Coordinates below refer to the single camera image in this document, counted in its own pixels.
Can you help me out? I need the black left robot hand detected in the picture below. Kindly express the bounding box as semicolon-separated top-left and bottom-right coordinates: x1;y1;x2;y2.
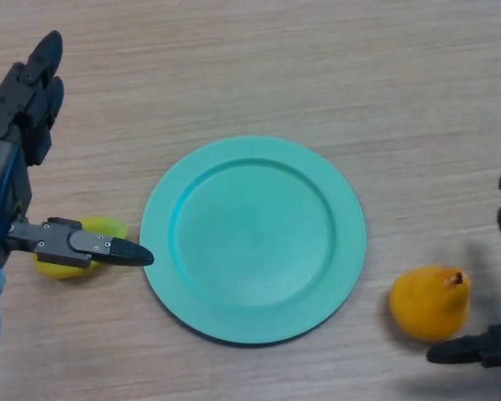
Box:
0;30;155;269

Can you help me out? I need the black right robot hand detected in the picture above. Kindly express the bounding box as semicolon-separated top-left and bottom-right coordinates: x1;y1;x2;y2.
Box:
426;173;501;368

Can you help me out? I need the yellow orange pear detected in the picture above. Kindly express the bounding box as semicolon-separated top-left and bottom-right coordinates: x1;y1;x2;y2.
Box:
390;266;472;343

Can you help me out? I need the teal green round plate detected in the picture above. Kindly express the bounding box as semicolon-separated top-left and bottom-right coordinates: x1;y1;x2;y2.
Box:
139;135;367;347

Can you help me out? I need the yellow green starfruit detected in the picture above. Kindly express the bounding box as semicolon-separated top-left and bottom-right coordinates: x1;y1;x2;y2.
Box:
33;215;129;280

